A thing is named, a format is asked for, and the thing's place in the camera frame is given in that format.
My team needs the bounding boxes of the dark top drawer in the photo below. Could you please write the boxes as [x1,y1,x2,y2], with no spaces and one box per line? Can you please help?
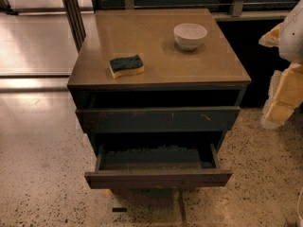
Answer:
[76,106,240,133]

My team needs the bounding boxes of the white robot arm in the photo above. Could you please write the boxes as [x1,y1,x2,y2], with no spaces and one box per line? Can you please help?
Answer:
[258,0,303,129]

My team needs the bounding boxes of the dark vertical post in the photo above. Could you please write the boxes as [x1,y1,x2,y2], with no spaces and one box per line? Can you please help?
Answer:
[62,0,86,51]

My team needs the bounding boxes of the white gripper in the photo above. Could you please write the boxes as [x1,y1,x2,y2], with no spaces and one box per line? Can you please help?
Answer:
[260,63,303,130]

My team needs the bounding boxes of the white ceramic bowl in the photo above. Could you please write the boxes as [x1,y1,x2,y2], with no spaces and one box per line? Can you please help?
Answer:
[173,24,207,51]

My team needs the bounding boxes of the black tape floor marker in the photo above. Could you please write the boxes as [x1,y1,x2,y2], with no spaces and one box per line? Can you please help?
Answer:
[112,207,127,213]

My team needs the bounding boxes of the brown drawer cabinet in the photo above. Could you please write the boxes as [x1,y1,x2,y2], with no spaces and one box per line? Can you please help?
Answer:
[66,9,252,191]

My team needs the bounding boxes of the yellow sponge with dark pad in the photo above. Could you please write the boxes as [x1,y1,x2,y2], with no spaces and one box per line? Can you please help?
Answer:
[109,55,145,79]

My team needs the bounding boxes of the dark drawer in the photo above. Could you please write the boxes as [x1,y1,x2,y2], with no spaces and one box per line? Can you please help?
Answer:
[84,144,232,189]
[76,106,240,133]

